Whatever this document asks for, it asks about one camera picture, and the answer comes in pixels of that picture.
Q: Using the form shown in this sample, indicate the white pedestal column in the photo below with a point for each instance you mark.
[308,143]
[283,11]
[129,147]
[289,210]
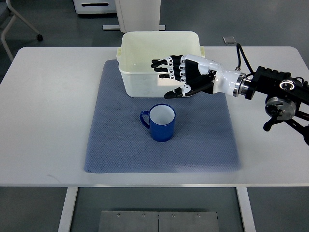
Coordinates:
[137,15]

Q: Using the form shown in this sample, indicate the office chair with wheels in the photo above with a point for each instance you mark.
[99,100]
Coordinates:
[10,14]

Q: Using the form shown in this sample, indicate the white cabinet appliance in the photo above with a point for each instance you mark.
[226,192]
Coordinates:
[92,7]

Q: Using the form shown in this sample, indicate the white table frame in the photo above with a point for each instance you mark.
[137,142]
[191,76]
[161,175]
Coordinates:
[71,195]

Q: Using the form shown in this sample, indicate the blue textured mat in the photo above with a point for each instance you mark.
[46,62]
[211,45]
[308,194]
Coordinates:
[121,138]

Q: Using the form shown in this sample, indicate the blue enamel mug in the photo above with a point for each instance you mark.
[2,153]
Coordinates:
[160,121]

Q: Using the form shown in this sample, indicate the small grey floor plate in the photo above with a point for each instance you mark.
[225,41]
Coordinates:
[229,40]

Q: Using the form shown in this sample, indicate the white plastic box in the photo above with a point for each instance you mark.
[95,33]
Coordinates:
[137,51]

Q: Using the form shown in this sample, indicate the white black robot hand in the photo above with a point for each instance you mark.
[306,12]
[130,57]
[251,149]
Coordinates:
[197,74]

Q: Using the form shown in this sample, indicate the grey metal floor plate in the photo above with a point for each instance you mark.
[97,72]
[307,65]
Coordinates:
[153,221]

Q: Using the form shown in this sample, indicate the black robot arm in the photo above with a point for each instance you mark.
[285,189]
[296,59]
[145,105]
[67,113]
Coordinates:
[285,94]

